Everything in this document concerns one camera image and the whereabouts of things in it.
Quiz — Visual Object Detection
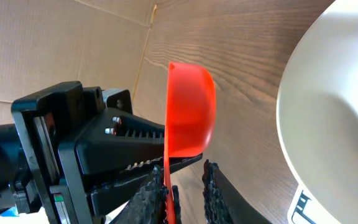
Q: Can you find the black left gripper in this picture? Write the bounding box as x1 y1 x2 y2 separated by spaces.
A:
0 81 203 224

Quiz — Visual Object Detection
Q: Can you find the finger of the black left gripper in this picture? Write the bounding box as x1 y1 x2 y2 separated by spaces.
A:
88 172 148 217

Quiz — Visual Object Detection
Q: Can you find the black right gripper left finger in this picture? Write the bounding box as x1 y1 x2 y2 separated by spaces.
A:
110 165 182 224

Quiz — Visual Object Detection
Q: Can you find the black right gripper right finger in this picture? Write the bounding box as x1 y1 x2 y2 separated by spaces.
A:
202 160 270 224

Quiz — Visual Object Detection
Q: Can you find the red plastic measuring scoop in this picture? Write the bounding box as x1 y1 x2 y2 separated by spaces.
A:
163 62 216 223

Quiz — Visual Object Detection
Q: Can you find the white digital kitchen scale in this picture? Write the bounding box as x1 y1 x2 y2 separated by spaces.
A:
287 185 340 224

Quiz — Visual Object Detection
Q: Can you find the white round bowl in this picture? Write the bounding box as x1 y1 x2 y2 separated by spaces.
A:
276 1 358 223

